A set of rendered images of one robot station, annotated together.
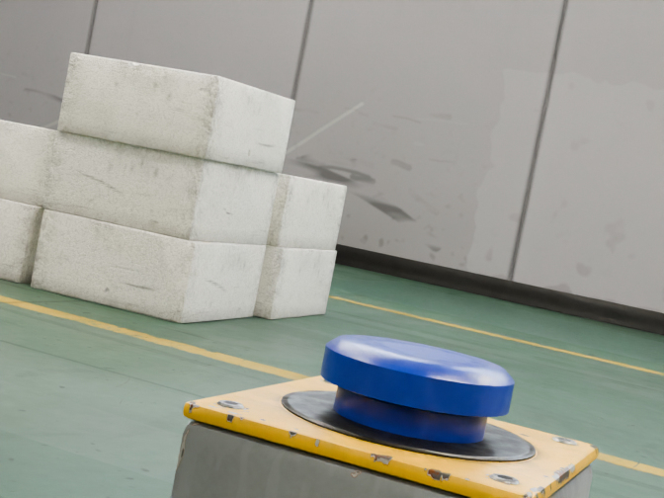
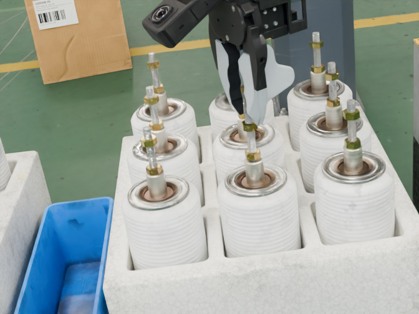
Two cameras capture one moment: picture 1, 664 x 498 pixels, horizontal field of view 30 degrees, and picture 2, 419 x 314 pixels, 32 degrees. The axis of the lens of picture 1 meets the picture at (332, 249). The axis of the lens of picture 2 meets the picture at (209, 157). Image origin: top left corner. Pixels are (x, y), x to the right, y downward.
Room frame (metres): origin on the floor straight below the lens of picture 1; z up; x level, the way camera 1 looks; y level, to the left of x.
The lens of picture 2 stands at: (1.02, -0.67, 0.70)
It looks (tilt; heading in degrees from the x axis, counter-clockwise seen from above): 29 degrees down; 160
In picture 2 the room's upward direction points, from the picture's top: 8 degrees counter-clockwise
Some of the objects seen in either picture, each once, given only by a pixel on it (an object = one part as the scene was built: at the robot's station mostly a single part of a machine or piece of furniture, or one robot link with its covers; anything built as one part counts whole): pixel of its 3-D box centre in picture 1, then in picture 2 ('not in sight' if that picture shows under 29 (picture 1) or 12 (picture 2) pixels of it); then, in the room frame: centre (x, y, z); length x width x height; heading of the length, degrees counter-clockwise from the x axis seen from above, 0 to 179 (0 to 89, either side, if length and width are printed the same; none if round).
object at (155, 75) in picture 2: not in sight; (155, 77); (0.07, -0.39, 0.31); 0.01 x 0.01 x 0.08
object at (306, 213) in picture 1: (248, 202); not in sight; (3.30, 0.24, 0.27); 0.39 x 0.39 x 0.18; 68
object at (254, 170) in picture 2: not in sight; (254, 171); (0.33, -0.36, 0.26); 0.02 x 0.02 x 0.03
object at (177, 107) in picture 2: not in sight; (161, 110); (0.07, -0.39, 0.25); 0.08 x 0.08 x 0.01
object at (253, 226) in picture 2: not in sight; (262, 242); (0.33, -0.36, 0.16); 0.10 x 0.10 x 0.18
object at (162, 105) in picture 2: not in sight; (159, 102); (0.07, -0.39, 0.26); 0.02 x 0.02 x 0.03
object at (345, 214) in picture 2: not in sight; (355, 230); (0.37, -0.25, 0.16); 0.10 x 0.10 x 0.18
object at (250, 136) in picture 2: not in sight; (251, 141); (0.33, -0.36, 0.31); 0.01 x 0.01 x 0.08
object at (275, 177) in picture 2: not in sight; (255, 180); (0.33, -0.36, 0.25); 0.08 x 0.08 x 0.01
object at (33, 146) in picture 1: (32, 162); not in sight; (3.09, 0.78, 0.27); 0.39 x 0.39 x 0.18; 69
